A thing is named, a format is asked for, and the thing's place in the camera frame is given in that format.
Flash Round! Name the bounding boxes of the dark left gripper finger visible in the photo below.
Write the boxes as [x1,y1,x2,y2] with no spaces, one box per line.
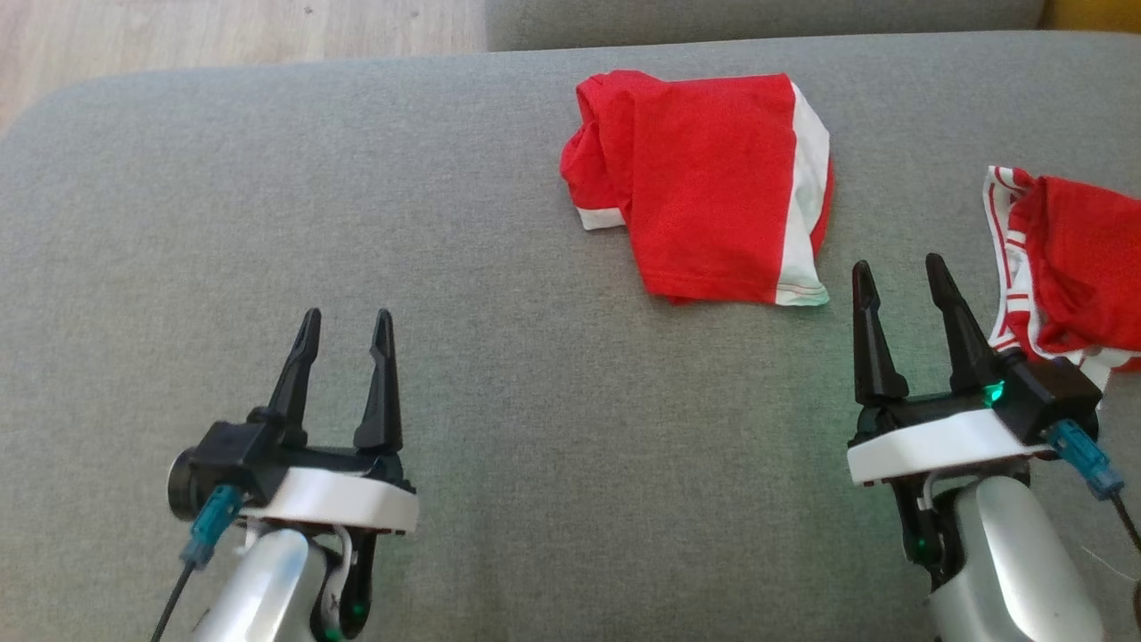
[247,309,323,447]
[354,309,404,454]

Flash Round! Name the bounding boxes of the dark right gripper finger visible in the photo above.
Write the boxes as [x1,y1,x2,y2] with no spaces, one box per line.
[925,253,1004,398]
[851,260,910,407]

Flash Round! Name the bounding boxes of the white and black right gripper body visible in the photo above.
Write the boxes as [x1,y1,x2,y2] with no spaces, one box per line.
[847,394,1053,487]

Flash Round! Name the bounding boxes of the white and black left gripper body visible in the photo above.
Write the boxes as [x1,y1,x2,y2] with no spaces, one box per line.
[241,449,420,536]

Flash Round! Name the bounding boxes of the red white basketball jersey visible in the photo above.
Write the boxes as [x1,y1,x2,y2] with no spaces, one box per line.
[983,165,1141,375]

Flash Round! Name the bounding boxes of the red shorts with white stripe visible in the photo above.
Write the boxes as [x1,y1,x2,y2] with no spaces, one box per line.
[560,70,835,307]

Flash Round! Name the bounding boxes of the grey fabric sofa seat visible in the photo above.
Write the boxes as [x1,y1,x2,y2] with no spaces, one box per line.
[0,31,1141,642]

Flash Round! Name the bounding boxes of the grey sofa back cushion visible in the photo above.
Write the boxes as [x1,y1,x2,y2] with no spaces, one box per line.
[486,0,1046,53]

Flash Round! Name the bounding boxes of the yellow cushion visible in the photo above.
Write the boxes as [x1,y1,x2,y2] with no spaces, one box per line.
[1041,0,1141,35]

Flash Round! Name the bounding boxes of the left camera cable teal plug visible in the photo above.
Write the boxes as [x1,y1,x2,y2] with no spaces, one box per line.
[150,486,243,642]

